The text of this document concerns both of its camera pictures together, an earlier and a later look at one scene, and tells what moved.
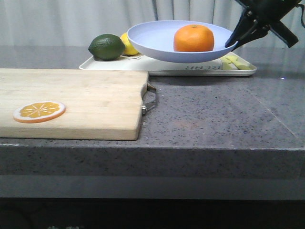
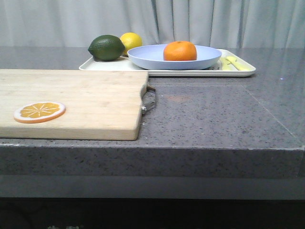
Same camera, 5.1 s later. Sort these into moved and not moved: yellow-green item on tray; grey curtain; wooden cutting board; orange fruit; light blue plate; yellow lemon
Moved: light blue plate; orange fruit
Not moved: wooden cutting board; yellow-green item on tray; grey curtain; yellow lemon
